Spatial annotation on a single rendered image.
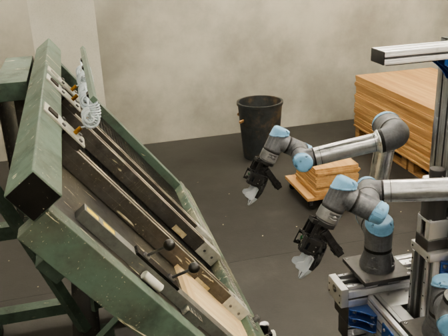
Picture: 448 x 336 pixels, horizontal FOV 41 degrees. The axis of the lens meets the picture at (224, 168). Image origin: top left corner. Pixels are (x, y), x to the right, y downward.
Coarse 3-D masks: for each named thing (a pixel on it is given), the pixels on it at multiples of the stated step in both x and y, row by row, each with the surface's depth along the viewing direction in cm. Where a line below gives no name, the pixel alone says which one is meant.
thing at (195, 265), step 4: (192, 264) 189; (196, 264) 189; (188, 268) 190; (192, 268) 188; (196, 268) 188; (180, 272) 193; (184, 272) 192; (192, 272) 189; (196, 272) 189; (168, 276) 194; (172, 276) 194; (176, 276) 193; (172, 280) 194
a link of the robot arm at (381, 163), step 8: (384, 112) 252; (392, 112) 252; (376, 120) 251; (384, 120) 244; (376, 128) 249; (376, 152) 253; (392, 152) 251; (376, 160) 253; (384, 160) 252; (392, 160) 254; (376, 168) 254; (384, 168) 253; (376, 176) 255; (384, 176) 254; (360, 224) 262
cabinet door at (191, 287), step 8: (176, 272) 229; (184, 280) 222; (192, 280) 233; (184, 288) 217; (192, 288) 223; (200, 288) 234; (192, 296) 215; (200, 296) 226; (208, 296) 235; (200, 304) 217; (208, 304) 227; (216, 304) 237; (208, 312) 218; (216, 312) 228; (224, 312) 239; (224, 320) 229; (232, 320) 240; (232, 328) 230; (240, 328) 240
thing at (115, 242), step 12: (84, 204) 181; (84, 216) 178; (96, 228) 180; (108, 240) 182; (120, 240) 184; (120, 252) 185; (132, 252) 186; (132, 264) 187; (144, 264) 188; (156, 276) 191; (168, 288) 193; (180, 288) 200; (180, 300) 196; (192, 300) 202; (204, 312) 203; (204, 324) 202; (216, 324) 204
